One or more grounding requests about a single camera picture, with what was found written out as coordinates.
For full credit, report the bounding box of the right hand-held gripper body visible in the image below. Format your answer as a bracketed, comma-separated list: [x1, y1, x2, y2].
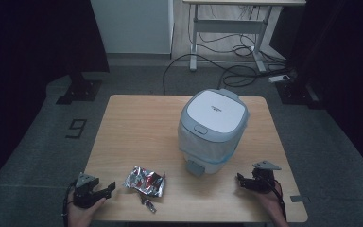
[248, 160, 283, 195]

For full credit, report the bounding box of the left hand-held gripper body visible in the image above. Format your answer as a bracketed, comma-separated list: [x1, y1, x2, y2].
[72, 172, 101, 209]

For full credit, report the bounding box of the person's right hand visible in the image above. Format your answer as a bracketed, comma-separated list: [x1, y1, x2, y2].
[254, 181, 290, 227]

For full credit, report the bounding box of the person's left hand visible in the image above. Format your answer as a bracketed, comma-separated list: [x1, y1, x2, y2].
[67, 191, 107, 227]

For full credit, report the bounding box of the crumpled silver foil wrapper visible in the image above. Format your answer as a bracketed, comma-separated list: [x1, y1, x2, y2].
[123, 166, 166, 199]

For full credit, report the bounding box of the small silver foil scrap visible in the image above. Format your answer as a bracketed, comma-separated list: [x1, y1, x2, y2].
[139, 194, 158, 214]

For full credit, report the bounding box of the white grey pedal trash can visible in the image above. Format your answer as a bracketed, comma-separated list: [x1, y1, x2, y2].
[177, 88, 251, 177]

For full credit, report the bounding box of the black stand base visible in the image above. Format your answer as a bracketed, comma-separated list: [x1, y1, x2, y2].
[275, 77, 321, 111]
[55, 73, 104, 106]

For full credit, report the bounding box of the white power strip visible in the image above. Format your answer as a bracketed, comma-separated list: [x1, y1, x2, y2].
[268, 74, 291, 84]

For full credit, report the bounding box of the dark curtain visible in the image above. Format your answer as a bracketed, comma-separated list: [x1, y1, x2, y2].
[268, 0, 363, 183]
[0, 0, 111, 197]

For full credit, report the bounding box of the white cabinet panel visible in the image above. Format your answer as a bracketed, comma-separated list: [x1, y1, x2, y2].
[90, 0, 175, 56]

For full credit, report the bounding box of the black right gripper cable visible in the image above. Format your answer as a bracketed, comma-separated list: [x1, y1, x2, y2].
[266, 176, 288, 221]

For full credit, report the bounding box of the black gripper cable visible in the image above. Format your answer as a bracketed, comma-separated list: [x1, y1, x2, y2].
[266, 176, 288, 221]
[61, 181, 78, 227]

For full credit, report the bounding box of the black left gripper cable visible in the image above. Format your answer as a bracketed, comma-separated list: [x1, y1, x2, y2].
[61, 181, 78, 227]

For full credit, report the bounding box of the tangle of black cables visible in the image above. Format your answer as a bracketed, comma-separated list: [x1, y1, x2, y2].
[187, 3, 297, 90]

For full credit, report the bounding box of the long black floor cable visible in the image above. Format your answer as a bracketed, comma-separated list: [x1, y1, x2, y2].
[162, 53, 234, 96]

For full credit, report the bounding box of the white metal frame desk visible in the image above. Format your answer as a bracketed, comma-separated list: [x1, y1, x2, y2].
[182, 0, 307, 74]

